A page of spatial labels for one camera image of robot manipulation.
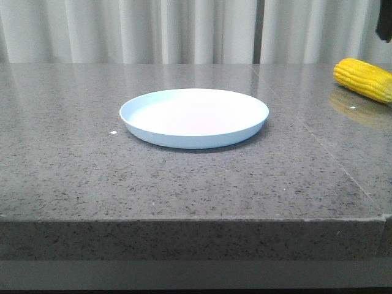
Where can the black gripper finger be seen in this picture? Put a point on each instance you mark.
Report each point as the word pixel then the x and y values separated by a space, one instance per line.
pixel 383 28

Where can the yellow corn cob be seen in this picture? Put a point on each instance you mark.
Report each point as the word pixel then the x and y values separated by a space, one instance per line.
pixel 364 78

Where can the light blue round plate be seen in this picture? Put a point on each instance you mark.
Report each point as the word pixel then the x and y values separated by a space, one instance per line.
pixel 194 118

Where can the grey pleated curtain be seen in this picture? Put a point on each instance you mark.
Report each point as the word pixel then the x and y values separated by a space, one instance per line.
pixel 191 32

